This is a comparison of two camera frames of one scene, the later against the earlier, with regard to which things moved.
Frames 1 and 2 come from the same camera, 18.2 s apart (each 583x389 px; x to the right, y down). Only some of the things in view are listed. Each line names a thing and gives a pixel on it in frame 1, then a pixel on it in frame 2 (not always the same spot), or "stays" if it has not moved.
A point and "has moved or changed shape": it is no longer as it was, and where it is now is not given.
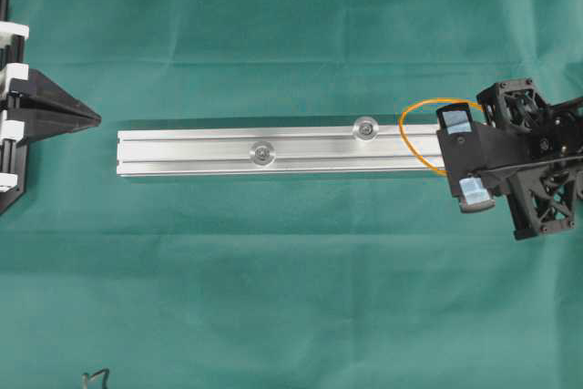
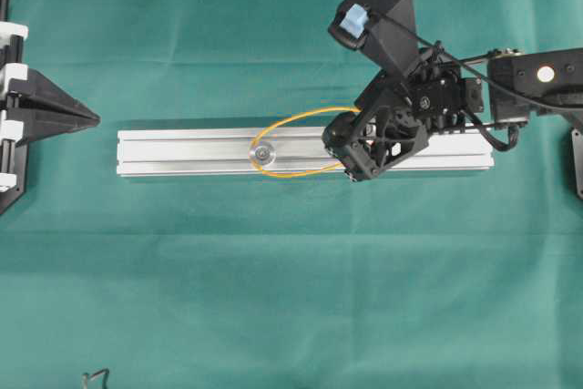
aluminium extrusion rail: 280,150 stays
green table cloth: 294,280 stays
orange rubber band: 473,105 has moved or changed shape
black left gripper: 14,108 stays
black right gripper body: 545,175 to 396,109
